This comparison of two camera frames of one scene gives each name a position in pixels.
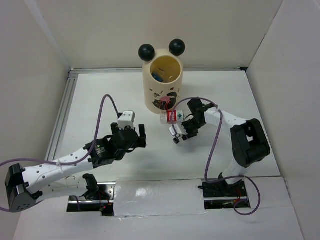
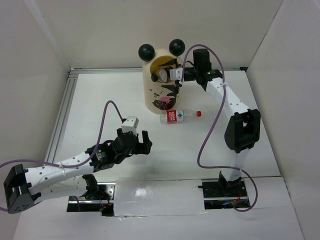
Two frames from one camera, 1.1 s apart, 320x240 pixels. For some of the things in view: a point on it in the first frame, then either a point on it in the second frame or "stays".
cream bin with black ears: [163, 76] stays
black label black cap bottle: [176, 140] → [163, 75]
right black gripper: [187, 133] → [174, 88]
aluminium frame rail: [73, 74] stays
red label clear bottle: [166, 116] stays
